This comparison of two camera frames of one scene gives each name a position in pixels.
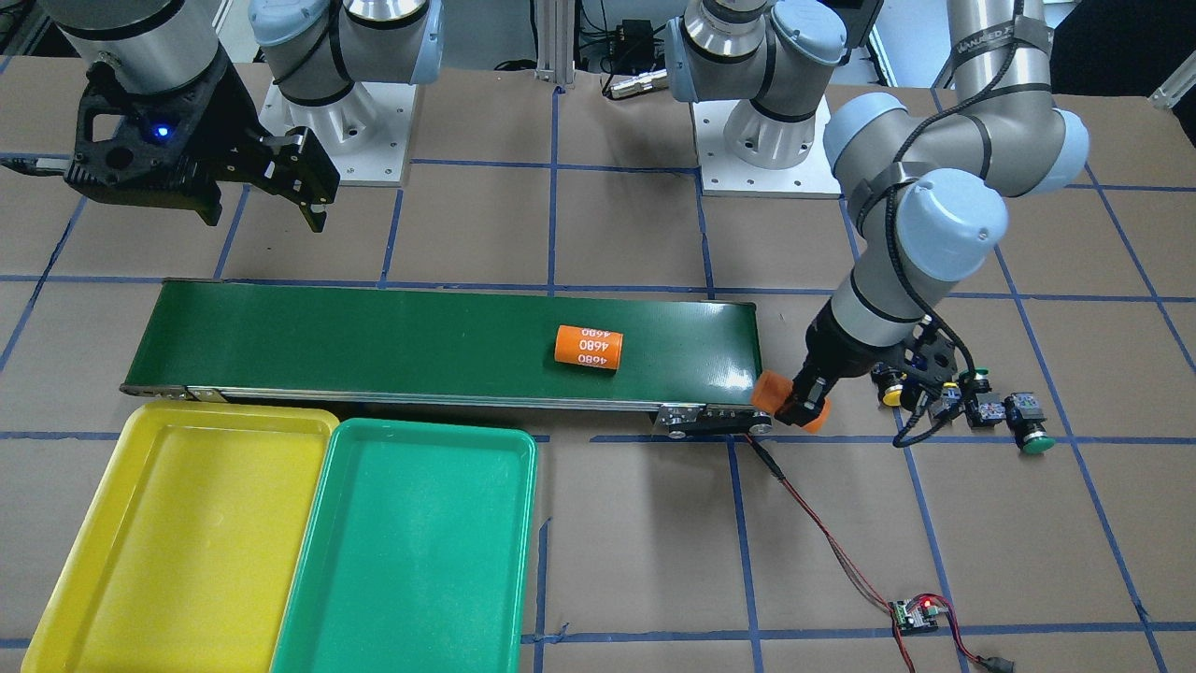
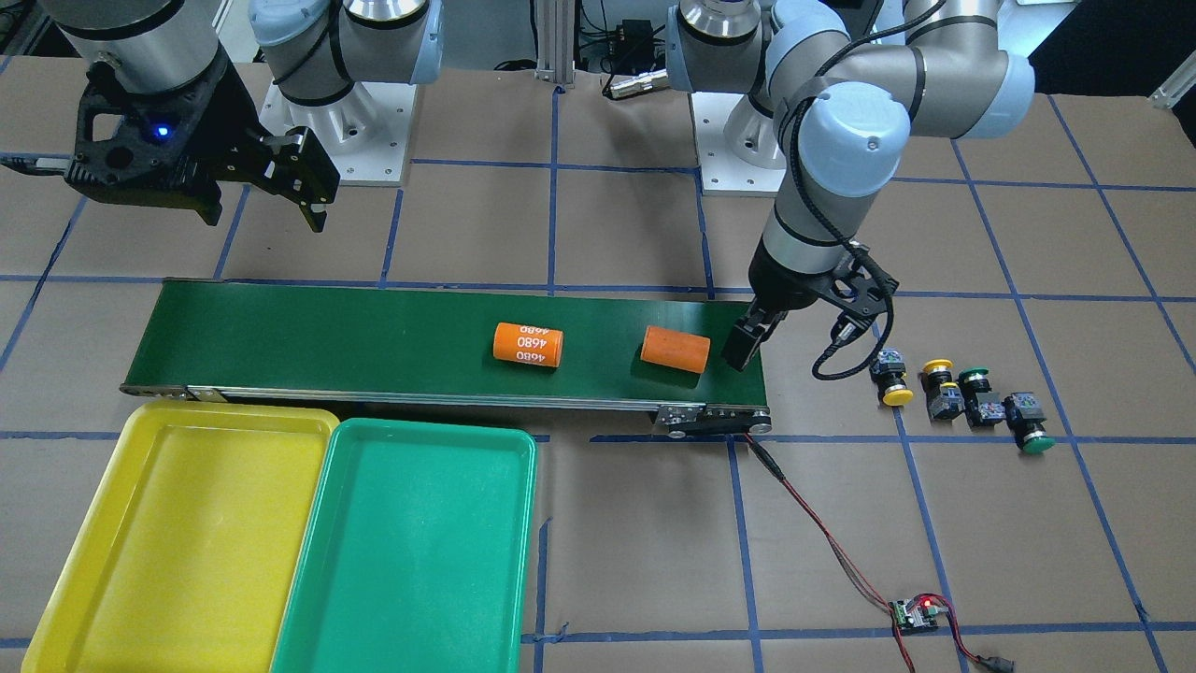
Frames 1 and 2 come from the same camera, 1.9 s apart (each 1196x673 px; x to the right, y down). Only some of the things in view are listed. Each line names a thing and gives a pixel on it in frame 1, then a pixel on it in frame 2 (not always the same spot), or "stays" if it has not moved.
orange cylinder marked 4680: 588,347 → 527,344
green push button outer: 1026,420 stays
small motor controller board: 913,617 stays
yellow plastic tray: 192,562 stays
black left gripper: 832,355 → 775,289
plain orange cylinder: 770,390 → 676,349
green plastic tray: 417,559 stays
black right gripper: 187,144 stays
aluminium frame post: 555,41 stays
